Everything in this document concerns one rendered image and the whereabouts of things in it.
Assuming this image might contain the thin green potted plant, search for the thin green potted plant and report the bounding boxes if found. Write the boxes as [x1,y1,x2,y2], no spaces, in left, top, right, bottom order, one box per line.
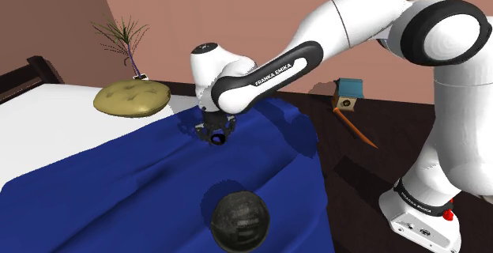
[90,14,151,81]

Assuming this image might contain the blue and tan box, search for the blue and tan box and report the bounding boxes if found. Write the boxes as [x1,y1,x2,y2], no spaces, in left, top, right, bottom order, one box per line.
[332,77,365,111]

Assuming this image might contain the olive yellow pillow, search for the olive yellow pillow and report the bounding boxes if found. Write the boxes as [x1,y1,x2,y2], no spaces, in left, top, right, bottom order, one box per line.
[92,79,172,119]

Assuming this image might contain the orange pencil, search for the orange pencil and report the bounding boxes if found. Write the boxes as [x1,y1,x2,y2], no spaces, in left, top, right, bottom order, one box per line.
[333,107,379,150]

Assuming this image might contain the small black ring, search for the small black ring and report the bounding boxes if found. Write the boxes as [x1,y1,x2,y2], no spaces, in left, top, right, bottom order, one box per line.
[209,131,228,147]

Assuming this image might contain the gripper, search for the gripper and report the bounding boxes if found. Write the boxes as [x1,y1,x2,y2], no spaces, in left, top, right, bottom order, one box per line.
[194,109,237,142]

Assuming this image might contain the bed with dark headboard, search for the bed with dark headboard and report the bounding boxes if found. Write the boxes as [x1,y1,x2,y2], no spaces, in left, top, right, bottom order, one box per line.
[0,55,337,253]

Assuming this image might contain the blue blanket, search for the blue blanket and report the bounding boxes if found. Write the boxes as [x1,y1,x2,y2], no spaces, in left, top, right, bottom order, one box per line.
[0,96,337,253]

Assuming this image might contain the black ball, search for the black ball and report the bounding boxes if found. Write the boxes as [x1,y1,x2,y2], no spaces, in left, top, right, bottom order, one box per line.
[209,190,271,253]

